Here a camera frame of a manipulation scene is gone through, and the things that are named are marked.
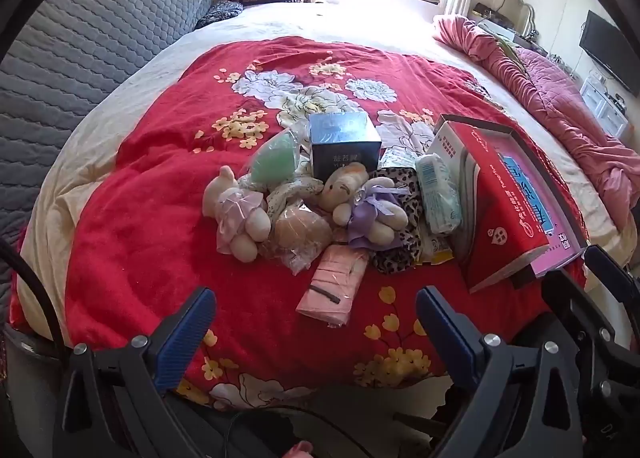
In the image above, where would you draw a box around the beige sponge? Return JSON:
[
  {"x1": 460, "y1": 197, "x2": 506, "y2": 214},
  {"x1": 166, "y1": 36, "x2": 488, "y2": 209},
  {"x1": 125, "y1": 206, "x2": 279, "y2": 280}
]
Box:
[{"x1": 262, "y1": 203, "x2": 334, "y2": 274}]

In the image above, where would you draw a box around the green cloth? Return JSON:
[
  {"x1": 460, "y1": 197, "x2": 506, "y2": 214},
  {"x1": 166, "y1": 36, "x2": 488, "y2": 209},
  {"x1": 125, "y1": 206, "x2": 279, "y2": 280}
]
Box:
[{"x1": 495, "y1": 33, "x2": 526, "y2": 74}]

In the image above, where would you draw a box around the grey quilted headboard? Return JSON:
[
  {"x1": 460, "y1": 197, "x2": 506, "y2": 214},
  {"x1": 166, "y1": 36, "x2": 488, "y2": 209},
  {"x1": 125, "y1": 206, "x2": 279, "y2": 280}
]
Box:
[{"x1": 0, "y1": 0, "x2": 216, "y2": 319}]

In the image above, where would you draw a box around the plush bear with lilac dress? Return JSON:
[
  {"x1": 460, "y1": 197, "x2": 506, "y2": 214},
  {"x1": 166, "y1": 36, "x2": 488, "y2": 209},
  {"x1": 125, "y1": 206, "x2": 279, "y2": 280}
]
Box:
[{"x1": 202, "y1": 165, "x2": 273, "y2": 261}]

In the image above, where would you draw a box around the dark patterned cloth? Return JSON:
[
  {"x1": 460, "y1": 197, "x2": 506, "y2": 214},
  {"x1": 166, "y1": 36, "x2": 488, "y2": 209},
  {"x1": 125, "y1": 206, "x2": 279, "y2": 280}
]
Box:
[{"x1": 195, "y1": 1, "x2": 246, "y2": 30}]

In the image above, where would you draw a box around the black television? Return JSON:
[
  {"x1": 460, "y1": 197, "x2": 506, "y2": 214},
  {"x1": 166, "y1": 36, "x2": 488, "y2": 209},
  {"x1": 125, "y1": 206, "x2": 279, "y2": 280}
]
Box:
[{"x1": 580, "y1": 11, "x2": 640, "y2": 96}]

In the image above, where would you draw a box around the plush bear with purple dress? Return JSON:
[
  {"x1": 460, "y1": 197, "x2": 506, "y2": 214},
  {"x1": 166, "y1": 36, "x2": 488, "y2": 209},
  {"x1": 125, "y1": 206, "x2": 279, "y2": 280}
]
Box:
[{"x1": 320, "y1": 162, "x2": 408, "y2": 246}]

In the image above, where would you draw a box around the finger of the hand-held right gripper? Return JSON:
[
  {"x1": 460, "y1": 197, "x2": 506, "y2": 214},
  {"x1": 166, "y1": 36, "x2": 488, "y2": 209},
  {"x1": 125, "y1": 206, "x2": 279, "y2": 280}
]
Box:
[
  {"x1": 584, "y1": 245, "x2": 640, "y2": 304},
  {"x1": 541, "y1": 269, "x2": 608, "y2": 356}
]

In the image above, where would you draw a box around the pink and blue book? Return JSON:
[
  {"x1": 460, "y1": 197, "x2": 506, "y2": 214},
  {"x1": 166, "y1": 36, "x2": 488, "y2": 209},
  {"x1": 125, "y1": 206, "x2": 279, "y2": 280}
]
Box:
[{"x1": 500, "y1": 153, "x2": 583, "y2": 279}]

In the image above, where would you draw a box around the red floral blanket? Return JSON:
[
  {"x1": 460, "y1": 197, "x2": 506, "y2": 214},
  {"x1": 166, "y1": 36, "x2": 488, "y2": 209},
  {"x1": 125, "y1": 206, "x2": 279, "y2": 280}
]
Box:
[{"x1": 10, "y1": 36, "x2": 586, "y2": 411}]

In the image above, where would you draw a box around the pink cloth packet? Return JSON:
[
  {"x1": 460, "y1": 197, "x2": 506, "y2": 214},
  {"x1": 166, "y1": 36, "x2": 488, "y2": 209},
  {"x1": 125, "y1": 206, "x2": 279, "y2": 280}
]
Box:
[{"x1": 296, "y1": 244, "x2": 371, "y2": 326}]

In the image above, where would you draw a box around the leopard print cloth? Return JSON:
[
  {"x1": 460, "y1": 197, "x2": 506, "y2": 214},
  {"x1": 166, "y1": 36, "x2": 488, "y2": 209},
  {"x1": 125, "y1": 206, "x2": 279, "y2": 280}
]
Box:
[{"x1": 372, "y1": 165, "x2": 426, "y2": 275}]

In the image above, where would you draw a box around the green sponge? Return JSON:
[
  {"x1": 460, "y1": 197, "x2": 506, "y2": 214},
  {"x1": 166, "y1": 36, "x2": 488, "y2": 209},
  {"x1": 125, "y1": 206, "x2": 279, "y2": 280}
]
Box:
[{"x1": 248, "y1": 131, "x2": 301, "y2": 189}]

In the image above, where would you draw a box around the pink quilt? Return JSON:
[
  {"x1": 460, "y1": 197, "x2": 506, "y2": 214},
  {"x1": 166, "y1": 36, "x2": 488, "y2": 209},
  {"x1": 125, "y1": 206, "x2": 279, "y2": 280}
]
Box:
[{"x1": 432, "y1": 13, "x2": 640, "y2": 239}]

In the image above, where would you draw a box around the white drawer cabinet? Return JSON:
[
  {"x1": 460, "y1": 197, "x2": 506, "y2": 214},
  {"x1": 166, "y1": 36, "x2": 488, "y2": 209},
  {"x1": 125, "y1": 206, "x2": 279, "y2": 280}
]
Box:
[{"x1": 580, "y1": 73, "x2": 631, "y2": 136}]

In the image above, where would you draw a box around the dark cardboard box tray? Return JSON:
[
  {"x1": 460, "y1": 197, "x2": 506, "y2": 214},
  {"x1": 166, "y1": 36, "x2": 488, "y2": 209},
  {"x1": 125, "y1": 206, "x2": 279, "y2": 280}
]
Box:
[{"x1": 440, "y1": 113, "x2": 588, "y2": 289}]

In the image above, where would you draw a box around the cream bed sheet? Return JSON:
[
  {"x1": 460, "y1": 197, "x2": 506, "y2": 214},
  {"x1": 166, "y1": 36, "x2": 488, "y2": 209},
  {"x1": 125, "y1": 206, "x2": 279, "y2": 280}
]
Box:
[{"x1": 15, "y1": 0, "x2": 640, "y2": 339}]

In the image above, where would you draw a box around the black cable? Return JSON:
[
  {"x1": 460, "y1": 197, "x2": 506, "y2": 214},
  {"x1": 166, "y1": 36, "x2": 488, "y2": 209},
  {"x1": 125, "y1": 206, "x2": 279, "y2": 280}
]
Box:
[{"x1": 0, "y1": 238, "x2": 68, "y2": 364}]

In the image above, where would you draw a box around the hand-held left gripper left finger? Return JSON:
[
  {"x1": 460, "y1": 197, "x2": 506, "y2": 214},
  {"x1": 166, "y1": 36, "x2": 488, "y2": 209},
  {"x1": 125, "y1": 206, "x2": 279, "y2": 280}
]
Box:
[{"x1": 52, "y1": 287, "x2": 218, "y2": 458}]

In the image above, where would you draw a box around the black box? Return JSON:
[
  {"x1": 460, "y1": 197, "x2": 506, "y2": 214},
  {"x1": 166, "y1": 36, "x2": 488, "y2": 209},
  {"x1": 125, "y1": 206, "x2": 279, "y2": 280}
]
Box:
[{"x1": 307, "y1": 112, "x2": 383, "y2": 179}]

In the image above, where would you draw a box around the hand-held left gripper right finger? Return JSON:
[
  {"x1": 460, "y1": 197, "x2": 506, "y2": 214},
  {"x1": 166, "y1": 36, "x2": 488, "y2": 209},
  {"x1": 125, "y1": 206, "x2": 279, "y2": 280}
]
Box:
[{"x1": 415, "y1": 285, "x2": 586, "y2": 458}]

